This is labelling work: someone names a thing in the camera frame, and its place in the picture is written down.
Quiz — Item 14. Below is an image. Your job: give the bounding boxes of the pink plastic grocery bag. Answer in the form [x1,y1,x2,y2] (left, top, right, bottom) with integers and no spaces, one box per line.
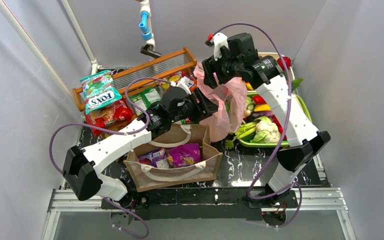
[193,62,248,143]

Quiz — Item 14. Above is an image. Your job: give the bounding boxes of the purple grape candy bag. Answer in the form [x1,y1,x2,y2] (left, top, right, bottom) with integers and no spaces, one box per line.
[167,143,202,168]

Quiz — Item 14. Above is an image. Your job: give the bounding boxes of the brown burlap tote bag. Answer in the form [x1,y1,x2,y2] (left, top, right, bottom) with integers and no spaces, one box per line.
[124,124,222,192]

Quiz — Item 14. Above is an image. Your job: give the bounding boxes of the purple Fox's berries candy bag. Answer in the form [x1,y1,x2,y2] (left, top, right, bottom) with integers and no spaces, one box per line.
[137,148,170,169]

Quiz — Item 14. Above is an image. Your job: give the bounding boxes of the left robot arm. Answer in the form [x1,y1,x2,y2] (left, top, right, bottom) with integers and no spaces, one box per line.
[62,81,218,201]

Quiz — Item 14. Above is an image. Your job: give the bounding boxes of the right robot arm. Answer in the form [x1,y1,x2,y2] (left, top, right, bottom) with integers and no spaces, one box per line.
[202,32,331,198]

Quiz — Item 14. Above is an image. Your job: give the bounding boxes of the orange Fox's fruits candy bag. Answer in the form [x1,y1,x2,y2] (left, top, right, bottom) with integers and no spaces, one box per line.
[163,70,197,92]

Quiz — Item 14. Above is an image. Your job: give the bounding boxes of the red chili pepper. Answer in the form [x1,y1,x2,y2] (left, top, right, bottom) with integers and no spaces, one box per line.
[252,95,266,105]

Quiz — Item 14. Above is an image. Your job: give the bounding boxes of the green lemon snack bag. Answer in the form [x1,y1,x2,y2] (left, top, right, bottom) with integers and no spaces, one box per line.
[129,87,162,110]

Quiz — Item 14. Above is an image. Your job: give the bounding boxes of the white fruit tray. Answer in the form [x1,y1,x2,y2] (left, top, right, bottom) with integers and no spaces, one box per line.
[258,52,296,80]

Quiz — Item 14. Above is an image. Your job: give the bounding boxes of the yellow bell pepper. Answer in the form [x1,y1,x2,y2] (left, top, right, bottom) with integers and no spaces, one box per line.
[253,104,271,112]

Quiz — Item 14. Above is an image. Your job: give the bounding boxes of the wooden rack with glass shelves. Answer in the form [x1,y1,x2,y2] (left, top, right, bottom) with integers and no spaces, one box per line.
[72,46,199,133]

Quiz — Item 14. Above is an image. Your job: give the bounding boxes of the purple eggplant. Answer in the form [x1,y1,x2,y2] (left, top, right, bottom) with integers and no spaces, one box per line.
[249,110,274,120]

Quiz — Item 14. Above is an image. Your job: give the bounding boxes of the red apple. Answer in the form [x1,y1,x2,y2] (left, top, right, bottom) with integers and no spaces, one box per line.
[276,56,292,71]

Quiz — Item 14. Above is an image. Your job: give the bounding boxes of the green vegetable tray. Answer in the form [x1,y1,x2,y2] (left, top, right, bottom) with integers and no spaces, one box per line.
[236,92,313,148]

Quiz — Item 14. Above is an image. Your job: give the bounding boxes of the red bell pepper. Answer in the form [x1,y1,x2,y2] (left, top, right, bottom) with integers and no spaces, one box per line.
[273,115,287,142]

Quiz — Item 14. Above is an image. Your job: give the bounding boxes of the white cauliflower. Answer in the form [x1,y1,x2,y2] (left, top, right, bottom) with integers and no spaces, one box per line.
[252,120,278,144]

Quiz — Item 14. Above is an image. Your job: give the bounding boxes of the red snack bag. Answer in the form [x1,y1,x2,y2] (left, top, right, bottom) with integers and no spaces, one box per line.
[84,98,134,129]

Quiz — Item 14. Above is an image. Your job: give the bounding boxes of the white pipe with blue valve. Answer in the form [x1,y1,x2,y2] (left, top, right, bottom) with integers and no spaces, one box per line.
[137,0,162,59]

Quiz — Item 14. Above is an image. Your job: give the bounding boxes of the green Fox's mint candy bag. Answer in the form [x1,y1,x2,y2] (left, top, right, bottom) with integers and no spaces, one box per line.
[80,70,122,114]

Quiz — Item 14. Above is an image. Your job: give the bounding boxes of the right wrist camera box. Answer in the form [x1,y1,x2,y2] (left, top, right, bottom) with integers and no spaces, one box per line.
[205,32,229,61]

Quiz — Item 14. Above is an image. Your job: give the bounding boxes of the aluminium frame rail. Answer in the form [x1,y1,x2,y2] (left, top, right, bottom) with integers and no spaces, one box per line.
[42,187,356,240]

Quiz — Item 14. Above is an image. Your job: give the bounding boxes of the white wall conduit pipe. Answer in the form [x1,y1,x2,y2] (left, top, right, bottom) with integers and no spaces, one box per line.
[0,0,100,110]

